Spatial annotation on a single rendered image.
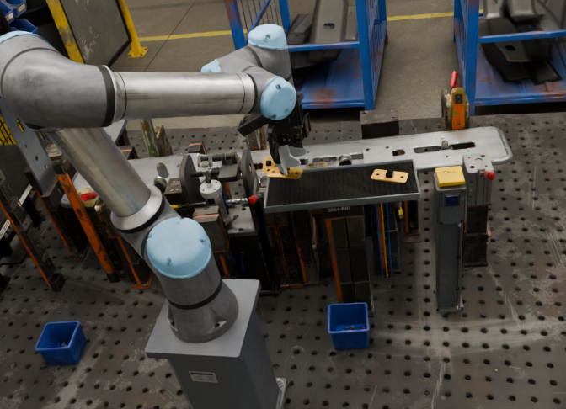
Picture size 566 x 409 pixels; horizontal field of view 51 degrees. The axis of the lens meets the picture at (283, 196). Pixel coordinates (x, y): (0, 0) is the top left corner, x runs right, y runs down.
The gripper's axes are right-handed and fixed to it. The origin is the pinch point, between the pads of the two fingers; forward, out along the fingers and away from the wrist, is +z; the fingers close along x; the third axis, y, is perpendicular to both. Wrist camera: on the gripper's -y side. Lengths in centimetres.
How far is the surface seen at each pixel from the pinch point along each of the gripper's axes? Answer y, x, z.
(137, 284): -59, -2, 50
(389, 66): -33, 281, 122
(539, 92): 66, 213, 102
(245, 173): -12.6, 3.2, 5.4
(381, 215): 19.1, 16.1, 27.5
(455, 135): 35, 49, 22
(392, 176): 24.8, 6.0, 5.2
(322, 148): -3.9, 38.8, 22.0
